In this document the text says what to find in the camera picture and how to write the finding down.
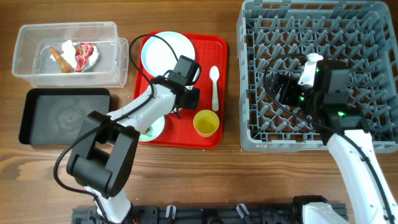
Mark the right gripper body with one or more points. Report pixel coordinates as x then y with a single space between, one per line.
294 94

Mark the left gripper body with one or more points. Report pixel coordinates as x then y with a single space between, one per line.
193 99

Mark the red snack wrapper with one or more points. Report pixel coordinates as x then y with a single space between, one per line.
83 52

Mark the orange carrot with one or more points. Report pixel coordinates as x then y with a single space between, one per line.
62 63

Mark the white tissue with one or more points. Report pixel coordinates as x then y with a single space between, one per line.
69 50

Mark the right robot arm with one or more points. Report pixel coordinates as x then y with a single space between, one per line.
321 92

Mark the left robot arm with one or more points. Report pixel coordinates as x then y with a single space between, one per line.
102 156

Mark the grey dishwasher rack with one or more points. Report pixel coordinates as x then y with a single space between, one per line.
358 33

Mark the green bowl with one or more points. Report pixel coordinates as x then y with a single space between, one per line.
157 128

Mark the yellow cup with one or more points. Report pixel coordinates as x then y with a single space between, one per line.
206 123

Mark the brown food scrap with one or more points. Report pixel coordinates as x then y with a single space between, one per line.
147 130

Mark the white plastic spoon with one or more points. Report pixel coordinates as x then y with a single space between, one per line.
214 76

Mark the light blue plate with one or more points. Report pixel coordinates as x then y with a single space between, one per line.
157 57

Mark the red serving tray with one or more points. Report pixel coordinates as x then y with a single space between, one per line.
210 50

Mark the black plastic tray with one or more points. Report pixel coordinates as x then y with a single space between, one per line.
53 116

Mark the clear plastic bin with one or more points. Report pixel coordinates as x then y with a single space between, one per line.
32 62

